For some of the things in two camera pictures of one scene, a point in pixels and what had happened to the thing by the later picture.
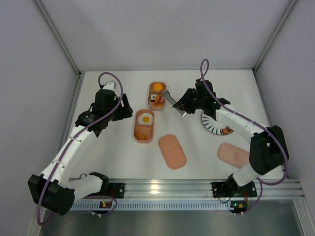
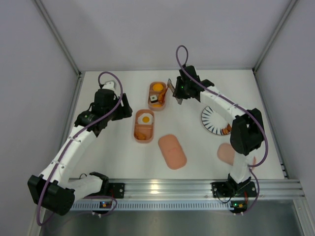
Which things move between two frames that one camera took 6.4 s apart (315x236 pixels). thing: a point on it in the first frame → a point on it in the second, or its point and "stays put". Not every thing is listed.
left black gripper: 125,109 stays put
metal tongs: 166,94 → 170,86
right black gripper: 188,99 → 178,87
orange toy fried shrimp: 140,136 stays put
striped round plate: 211,125 stays put
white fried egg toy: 145,118 stays put
